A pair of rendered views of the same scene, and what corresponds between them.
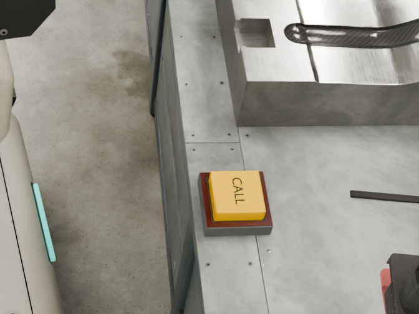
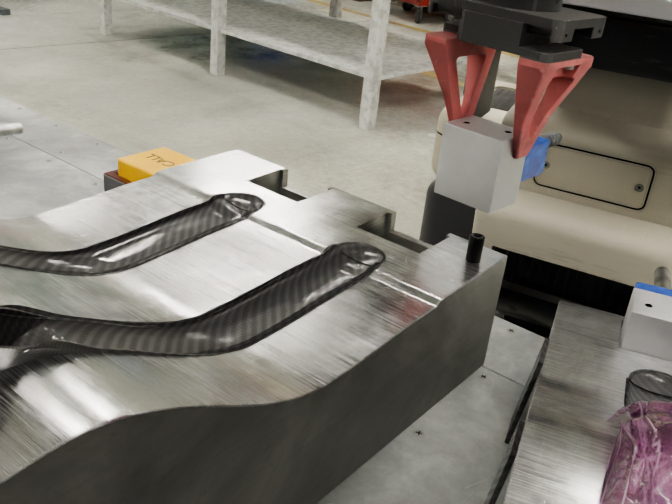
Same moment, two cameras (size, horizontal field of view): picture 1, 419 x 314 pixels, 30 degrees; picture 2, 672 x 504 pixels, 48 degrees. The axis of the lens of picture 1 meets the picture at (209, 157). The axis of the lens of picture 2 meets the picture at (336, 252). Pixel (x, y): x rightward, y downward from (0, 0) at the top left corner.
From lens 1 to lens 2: 1.33 m
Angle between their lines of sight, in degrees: 94
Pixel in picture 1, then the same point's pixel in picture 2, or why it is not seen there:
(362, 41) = (135, 253)
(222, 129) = not seen: hidden behind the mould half
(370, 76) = (81, 209)
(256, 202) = (133, 159)
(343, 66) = (133, 201)
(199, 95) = not seen: hidden behind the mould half
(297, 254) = (62, 190)
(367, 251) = not seen: outside the picture
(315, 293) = (23, 177)
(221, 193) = (174, 155)
